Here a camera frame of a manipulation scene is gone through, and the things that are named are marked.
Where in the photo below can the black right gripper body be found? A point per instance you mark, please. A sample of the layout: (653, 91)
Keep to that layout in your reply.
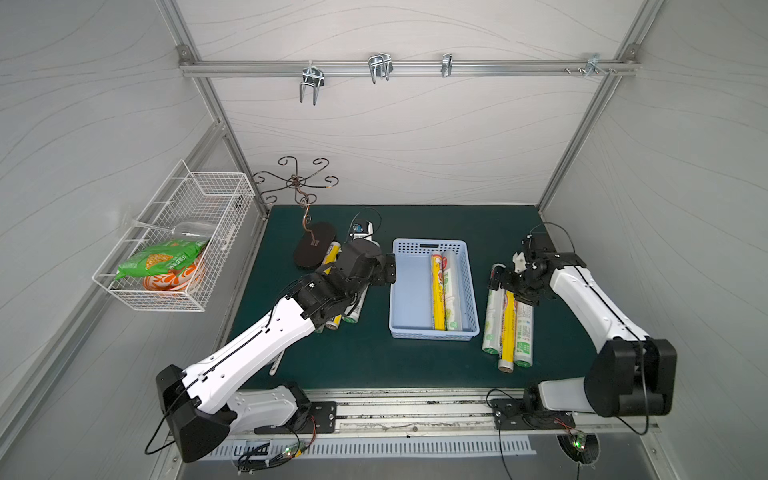
(507, 282)

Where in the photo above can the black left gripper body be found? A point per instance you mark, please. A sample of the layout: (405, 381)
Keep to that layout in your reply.
(387, 269)

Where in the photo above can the white green plastic wrap roll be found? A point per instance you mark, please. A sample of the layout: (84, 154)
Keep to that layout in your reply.
(451, 287)

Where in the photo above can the white translucent wrap roll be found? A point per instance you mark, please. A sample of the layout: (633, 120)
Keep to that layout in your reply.
(354, 314)

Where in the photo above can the thin yellow wrap roll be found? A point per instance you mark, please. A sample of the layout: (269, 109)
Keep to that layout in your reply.
(437, 292)

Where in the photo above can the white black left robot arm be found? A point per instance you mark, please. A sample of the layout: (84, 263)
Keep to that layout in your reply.
(200, 404)

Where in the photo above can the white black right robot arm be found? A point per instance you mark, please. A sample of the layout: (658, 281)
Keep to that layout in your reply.
(633, 374)

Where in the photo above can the yellow PE wrap roll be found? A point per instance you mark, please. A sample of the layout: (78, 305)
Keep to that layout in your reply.
(334, 323)

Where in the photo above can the light blue perforated plastic basket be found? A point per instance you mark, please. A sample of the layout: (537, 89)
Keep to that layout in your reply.
(410, 311)

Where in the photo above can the brown metal hook stand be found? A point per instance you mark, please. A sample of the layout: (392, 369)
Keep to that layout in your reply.
(317, 237)

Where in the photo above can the metal fork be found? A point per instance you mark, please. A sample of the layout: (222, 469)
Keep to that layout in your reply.
(276, 363)

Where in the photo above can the green snack bag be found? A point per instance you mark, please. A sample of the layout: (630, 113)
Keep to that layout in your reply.
(170, 256)

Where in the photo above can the orange snack package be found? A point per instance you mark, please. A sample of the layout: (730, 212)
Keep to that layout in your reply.
(171, 281)

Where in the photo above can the double metal hook left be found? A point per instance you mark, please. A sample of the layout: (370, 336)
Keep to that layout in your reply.
(312, 79)

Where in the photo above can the double metal hook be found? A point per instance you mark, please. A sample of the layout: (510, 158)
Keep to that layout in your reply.
(380, 67)
(312, 79)

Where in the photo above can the double metal hook middle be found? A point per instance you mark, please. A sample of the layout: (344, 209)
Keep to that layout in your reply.
(380, 67)

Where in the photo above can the single metal hook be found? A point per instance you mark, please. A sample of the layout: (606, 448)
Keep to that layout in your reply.
(446, 65)

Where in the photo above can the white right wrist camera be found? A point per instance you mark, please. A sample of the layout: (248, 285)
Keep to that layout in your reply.
(519, 262)

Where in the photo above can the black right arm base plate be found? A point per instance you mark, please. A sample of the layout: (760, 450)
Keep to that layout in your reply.
(512, 414)

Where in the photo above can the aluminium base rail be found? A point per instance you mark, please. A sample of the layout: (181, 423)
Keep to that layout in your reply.
(412, 412)

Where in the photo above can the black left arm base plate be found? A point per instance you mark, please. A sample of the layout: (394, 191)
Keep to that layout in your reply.
(319, 417)

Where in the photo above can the white wire wall basket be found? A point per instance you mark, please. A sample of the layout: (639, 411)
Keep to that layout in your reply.
(188, 205)

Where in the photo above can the aluminium crossbar rail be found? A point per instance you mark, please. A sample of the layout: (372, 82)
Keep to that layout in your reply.
(462, 67)

